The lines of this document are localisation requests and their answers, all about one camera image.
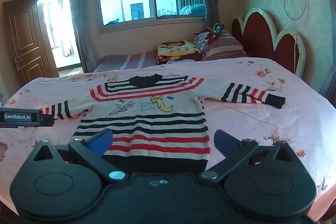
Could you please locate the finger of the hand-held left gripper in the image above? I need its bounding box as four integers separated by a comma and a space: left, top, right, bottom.
41, 114, 55, 127

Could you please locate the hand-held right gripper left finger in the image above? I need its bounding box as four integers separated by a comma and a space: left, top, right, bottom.
25, 128, 129, 184

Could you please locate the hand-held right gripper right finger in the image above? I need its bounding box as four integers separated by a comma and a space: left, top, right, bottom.
198, 130, 298, 182

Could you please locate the striped knit sweater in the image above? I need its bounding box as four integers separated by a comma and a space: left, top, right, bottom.
41, 73, 286, 173

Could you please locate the pink floral bedsheet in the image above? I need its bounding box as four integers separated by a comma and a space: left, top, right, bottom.
0, 57, 336, 222

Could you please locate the brown wooden door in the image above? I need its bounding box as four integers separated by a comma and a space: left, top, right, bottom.
2, 0, 60, 88

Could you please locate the purple striped bedsheet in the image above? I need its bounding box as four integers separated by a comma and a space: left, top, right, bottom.
92, 52, 158, 73

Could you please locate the light blue cloth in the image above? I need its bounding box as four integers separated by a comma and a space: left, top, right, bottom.
167, 59, 195, 65

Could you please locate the striped pillow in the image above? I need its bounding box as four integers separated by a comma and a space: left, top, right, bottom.
194, 27, 248, 61

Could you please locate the folded printed blanket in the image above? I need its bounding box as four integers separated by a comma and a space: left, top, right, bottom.
156, 40, 206, 65

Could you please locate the red scalloped headboard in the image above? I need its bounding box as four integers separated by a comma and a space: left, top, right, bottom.
231, 7, 307, 79

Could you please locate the red patterned cloth bundle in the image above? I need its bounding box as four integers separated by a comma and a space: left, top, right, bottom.
207, 23, 224, 41

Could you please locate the blue quilt outside window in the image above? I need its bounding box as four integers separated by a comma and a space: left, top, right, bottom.
180, 4, 207, 16

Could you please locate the hanging wall cable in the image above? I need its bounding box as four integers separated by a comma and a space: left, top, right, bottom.
285, 0, 308, 65

